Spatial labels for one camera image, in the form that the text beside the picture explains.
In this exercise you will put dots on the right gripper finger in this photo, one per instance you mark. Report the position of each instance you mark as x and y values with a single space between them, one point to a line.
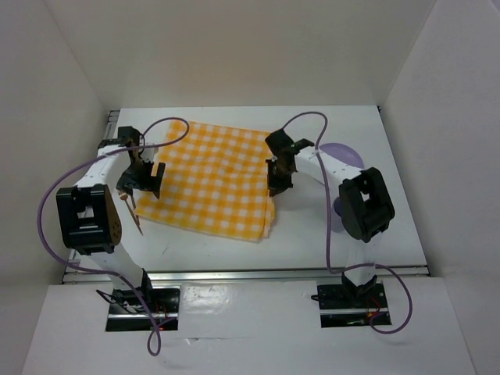
285 181
273 182

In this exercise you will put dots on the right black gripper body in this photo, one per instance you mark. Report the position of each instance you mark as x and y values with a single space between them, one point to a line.
279 169

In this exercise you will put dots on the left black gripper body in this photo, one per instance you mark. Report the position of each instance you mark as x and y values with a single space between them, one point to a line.
140 172

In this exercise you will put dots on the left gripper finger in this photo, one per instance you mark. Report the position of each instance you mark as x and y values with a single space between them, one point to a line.
125 187
158 179

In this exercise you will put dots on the copper fork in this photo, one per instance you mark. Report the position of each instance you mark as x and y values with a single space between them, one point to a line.
137 224

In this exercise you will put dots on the yellow white checkered cloth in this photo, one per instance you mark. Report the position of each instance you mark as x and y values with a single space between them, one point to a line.
215 182

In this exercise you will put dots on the lilac plastic plate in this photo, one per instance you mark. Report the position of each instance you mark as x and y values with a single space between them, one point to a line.
343 153

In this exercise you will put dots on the lilac plastic cup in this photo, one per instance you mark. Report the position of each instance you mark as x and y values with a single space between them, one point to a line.
336 220

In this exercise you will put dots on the copper spoon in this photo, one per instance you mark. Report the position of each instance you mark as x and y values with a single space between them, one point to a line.
129 203

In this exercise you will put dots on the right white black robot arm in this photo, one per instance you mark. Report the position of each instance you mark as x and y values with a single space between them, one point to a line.
358 197

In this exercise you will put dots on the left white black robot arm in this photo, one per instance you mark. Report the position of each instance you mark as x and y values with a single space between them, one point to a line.
90 222

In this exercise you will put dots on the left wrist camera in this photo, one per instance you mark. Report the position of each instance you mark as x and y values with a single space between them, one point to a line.
148 154

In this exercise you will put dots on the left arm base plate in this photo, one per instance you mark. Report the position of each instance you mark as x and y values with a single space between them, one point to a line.
127 314

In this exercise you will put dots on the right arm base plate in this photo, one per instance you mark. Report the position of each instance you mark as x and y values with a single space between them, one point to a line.
336 310

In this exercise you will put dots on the front aluminium rail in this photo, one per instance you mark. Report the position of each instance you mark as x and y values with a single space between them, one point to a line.
234 276

